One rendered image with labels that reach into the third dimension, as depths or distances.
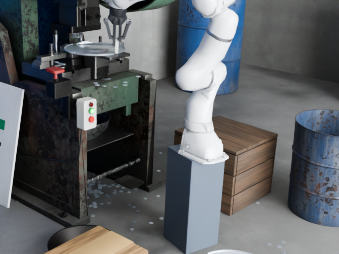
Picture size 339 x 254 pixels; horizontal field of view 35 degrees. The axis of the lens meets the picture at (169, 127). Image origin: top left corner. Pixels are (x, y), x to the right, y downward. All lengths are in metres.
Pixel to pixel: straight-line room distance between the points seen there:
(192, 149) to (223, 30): 0.51
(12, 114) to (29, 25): 0.44
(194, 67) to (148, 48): 2.82
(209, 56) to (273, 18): 3.70
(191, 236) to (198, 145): 0.42
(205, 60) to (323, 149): 0.81
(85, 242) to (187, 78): 0.74
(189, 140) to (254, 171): 0.65
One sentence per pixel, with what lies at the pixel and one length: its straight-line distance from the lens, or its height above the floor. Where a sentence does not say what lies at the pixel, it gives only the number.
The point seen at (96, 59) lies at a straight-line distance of 2.57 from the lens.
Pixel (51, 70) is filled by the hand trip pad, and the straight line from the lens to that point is 2.32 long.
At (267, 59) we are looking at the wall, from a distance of 5.87.
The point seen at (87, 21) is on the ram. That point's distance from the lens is 2.59.
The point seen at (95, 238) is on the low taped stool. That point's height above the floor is 0.33.
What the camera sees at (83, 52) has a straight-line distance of 2.55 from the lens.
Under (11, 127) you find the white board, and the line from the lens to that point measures 2.73.
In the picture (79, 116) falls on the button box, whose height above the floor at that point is 0.55.
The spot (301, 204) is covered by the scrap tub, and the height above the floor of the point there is 0.08.
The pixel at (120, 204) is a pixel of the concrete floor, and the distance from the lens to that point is 2.79.
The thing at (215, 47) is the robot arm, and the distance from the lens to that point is 2.09.
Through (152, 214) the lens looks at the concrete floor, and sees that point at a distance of 2.71.
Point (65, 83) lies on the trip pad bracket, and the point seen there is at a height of 0.69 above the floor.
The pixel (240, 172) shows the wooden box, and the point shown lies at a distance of 2.69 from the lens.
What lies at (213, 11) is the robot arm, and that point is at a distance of 2.04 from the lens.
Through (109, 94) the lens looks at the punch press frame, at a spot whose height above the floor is 0.58.
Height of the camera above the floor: 1.33
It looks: 20 degrees down
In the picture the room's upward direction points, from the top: 3 degrees clockwise
